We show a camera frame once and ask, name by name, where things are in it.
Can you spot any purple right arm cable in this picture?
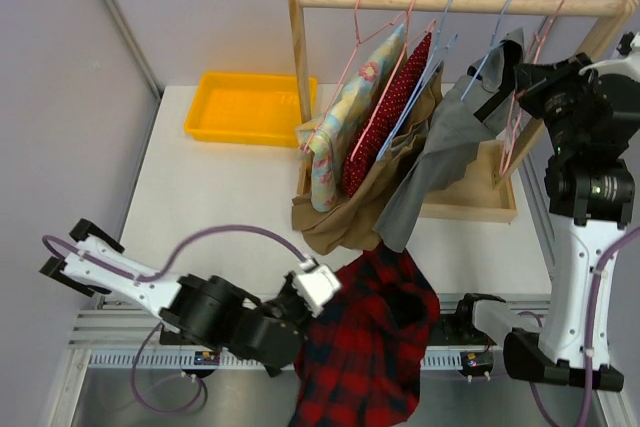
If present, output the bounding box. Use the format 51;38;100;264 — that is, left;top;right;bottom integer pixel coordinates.
519;226;640;426

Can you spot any blue wire hanger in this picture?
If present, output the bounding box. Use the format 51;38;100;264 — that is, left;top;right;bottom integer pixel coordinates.
460;0;513;101
376;0;458;161

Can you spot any pink wire hanger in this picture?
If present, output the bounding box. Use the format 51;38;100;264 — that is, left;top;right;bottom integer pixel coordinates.
348;0;437;162
499;0;566;177
288;0;407;123

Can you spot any pastel floral skirt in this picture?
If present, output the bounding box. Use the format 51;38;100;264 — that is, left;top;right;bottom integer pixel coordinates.
296;25;406;212

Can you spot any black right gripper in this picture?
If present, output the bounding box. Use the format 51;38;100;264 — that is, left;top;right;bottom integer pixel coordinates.
516;54;603;156

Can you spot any tan brown skirt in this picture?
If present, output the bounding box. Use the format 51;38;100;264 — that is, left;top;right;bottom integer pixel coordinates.
291;72;443;255

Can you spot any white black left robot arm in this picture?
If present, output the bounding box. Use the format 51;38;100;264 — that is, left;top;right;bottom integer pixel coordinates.
40;219;341;377

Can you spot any red white polka-dot skirt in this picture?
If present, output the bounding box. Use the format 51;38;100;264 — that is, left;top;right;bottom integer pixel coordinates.
341;32;432;197

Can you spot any red black plaid skirt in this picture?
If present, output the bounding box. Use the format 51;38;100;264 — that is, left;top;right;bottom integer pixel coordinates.
289;244;440;426

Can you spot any grey skirt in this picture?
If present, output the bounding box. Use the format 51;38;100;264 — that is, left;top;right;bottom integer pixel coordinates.
374;27;525;252

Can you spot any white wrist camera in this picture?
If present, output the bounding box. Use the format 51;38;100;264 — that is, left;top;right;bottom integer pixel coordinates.
579;32;640;81
291;256;342;317

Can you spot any wooden clothes rack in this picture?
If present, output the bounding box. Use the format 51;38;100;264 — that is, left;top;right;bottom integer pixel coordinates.
288;0;639;223

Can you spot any yellow plastic tray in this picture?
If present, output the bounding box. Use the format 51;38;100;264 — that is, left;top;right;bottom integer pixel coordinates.
184;72;302;148

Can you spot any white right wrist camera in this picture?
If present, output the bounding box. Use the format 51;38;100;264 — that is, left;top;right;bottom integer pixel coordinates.
579;32;640;81

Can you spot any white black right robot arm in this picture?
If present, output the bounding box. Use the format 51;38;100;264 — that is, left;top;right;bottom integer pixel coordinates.
453;32;639;392

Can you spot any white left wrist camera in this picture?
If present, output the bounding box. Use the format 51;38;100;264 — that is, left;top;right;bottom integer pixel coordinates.
291;256;342;317

